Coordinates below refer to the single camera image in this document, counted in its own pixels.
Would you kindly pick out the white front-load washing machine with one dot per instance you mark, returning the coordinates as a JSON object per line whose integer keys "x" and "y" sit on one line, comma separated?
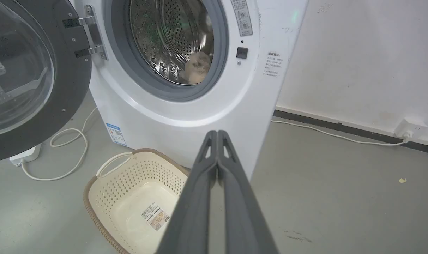
{"x": 185, "y": 109}

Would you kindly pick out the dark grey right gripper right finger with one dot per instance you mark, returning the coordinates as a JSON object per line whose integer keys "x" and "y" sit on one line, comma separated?
{"x": 243, "y": 211}

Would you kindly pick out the cream perforated laundry basket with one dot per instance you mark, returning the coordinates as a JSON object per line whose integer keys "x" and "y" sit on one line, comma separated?
{"x": 136, "y": 201}

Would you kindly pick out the dark round washer door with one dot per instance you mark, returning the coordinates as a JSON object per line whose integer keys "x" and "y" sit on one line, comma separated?
{"x": 30, "y": 74}

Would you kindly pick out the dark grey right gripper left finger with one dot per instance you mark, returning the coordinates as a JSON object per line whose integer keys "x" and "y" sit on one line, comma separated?
{"x": 191, "y": 208}

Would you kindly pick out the white wall socket plug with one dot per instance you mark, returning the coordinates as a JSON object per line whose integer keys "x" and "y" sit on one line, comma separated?
{"x": 409, "y": 128}

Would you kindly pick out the white power strip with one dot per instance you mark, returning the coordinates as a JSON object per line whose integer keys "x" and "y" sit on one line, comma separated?
{"x": 25, "y": 155}

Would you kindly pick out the beige garment inside drum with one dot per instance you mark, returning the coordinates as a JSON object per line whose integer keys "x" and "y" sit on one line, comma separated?
{"x": 197, "y": 68}

